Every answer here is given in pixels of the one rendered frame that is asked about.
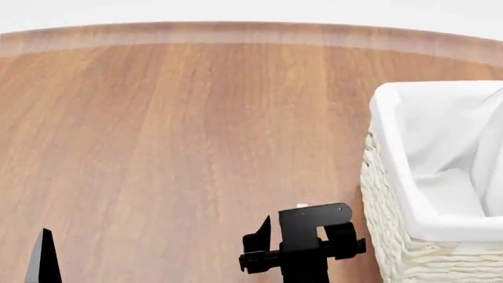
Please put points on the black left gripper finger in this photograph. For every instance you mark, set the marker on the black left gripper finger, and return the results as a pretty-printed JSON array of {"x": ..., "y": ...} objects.
[{"x": 48, "y": 262}]

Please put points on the cream woven basket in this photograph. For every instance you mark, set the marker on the cream woven basket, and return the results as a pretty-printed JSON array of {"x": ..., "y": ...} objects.
[{"x": 397, "y": 244}]

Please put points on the black metal camera bracket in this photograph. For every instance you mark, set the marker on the black metal camera bracket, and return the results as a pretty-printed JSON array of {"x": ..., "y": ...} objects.
[{"x": 302, "y": 227}]

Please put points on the white cloth basket liner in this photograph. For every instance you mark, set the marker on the white cloth basket liner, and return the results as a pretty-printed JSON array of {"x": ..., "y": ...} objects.
[{"x": 444, "y": 147}]

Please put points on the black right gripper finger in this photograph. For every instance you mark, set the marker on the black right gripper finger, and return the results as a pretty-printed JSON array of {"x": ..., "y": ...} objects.
[
  {"x": 261, "y": 238},
  {"x": 344, "y": 236}
]

